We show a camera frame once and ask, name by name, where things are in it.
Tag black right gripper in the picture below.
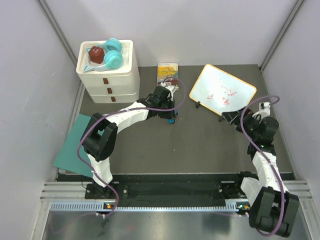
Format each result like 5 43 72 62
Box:
222 106 261 141

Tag blue bone-shaped eraser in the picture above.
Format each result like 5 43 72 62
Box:
167 119 176 124

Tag whiteboard with orange frame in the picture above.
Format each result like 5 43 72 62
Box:
189 64 257 116

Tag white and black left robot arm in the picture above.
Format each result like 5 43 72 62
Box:
80 83 178 199

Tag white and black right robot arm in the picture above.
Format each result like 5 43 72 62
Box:
222 108 300 238

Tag yellow illustrated book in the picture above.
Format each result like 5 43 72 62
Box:
156 63 179 90

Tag white three-drawer storage unit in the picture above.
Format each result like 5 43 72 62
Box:
76 40 140 104

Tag teal cat-ear headphones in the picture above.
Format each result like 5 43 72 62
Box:
83 38 123 73

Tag dark red plush cube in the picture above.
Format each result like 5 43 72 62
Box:
88 46 105 64

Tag teal paper sheet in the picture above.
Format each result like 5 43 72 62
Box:
53 114 93 178

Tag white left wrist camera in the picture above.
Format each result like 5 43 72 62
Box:
159 82 179 95

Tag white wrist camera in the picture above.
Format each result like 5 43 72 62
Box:
252 102 271 123
159 82 179 95

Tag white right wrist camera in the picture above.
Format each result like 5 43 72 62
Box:
252 102 271 123

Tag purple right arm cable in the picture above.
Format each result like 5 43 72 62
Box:
239 95 287 237

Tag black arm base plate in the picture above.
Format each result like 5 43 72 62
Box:
85 181 245 204

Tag grey slotted cable duct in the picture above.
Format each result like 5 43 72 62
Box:
50 201 251 213

